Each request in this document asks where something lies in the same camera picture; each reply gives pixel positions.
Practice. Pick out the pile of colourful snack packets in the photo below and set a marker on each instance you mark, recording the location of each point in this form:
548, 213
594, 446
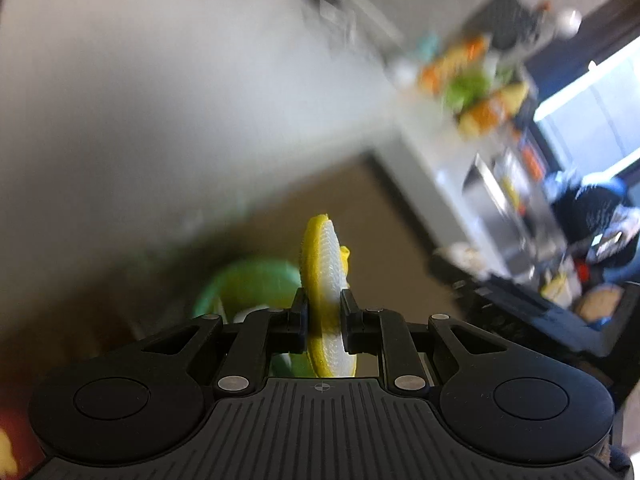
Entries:
470, 85

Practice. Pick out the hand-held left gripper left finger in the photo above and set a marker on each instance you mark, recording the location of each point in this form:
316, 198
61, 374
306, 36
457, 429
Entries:
301, 322

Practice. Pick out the yellow banana peel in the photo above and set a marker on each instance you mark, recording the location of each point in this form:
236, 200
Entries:
325, 260

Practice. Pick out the green plastic bin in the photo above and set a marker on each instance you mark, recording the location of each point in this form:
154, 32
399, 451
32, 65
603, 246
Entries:
250, 280

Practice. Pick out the red and yellow packet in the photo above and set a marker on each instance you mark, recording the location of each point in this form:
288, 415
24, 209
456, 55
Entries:
10, 440

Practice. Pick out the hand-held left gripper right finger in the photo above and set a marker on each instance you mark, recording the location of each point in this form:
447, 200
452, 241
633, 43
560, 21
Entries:
346, 325

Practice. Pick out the stainless steel cabinet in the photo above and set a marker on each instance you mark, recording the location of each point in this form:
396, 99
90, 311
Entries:
505, 210

